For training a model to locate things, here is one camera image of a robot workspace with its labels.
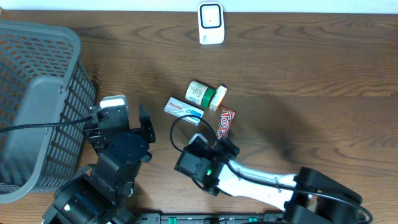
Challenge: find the grey plastic basket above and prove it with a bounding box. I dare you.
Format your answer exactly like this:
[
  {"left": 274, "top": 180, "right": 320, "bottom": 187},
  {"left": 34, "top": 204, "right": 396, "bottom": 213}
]
[{"left": 1, "top": 20, "right": 96, "bottom": 203}]

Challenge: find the black right camera cable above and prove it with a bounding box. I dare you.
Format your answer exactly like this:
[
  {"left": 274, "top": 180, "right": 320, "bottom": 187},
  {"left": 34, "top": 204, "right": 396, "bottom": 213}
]
[{"left": 169, "top": 114, "right": 374, "bottom": 224}]

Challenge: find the small orange box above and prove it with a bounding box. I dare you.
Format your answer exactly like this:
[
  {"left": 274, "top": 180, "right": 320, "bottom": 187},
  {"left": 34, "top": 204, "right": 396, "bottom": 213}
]
[{"left": 209, "top": 85, "right": 228, "bottom": 111}]

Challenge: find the orange Top chocolate bar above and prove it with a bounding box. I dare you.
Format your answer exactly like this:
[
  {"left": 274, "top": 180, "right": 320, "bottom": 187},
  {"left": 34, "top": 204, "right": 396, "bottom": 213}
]
[{"left": 216, "top": 106, "right": 236, "bottom": 139}]

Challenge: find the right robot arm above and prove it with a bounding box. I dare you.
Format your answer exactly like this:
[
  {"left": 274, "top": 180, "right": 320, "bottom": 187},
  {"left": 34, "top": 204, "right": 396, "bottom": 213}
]
[{"left": 175, "top": 135, "right": 373, "bottom": 223}]

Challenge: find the white Panadol box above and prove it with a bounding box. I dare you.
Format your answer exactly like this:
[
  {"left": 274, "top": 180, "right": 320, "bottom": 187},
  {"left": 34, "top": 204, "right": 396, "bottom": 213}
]
[{"left": 164, "top": 96, "right": 204, "bottom": 126}]

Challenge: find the white barcode scanner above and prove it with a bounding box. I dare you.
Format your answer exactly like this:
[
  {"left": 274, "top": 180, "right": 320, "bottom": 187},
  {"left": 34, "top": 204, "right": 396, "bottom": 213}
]
[{"left": 197, "top": 2, "right": 225, "bottom": 45}]

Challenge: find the black left camera cable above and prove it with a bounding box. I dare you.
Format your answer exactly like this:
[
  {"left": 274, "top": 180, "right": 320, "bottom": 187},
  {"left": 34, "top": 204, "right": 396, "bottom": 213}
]
[{"left": 0, "top": 115, "right": 94, "bottom": 134}]

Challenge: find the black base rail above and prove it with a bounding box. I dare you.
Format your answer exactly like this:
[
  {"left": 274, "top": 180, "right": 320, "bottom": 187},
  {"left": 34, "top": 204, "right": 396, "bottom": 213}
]
[{"left": 135, "top": 213, "right": 285, "bottom": 224}]

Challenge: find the green lid jar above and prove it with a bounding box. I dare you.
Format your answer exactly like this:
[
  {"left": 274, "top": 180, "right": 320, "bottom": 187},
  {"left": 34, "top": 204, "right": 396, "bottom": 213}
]
[{"left": 185, "top": 81, "right": 216, "bottom": 108}]

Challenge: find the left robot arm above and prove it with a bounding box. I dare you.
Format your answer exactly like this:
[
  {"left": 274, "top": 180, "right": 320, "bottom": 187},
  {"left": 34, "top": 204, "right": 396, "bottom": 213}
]
[{"left": 42, "top": 105, "right": 155, "bottom": 223}]

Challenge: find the black camera cable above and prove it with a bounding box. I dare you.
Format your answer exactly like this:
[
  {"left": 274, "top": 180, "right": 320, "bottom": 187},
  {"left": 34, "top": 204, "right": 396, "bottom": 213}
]
[
  {"left": 169, "top": 114, "right": 374, "bottom": 224},
  {"left": 0, "top": 115, "right": 94, "bottom": 134}
]

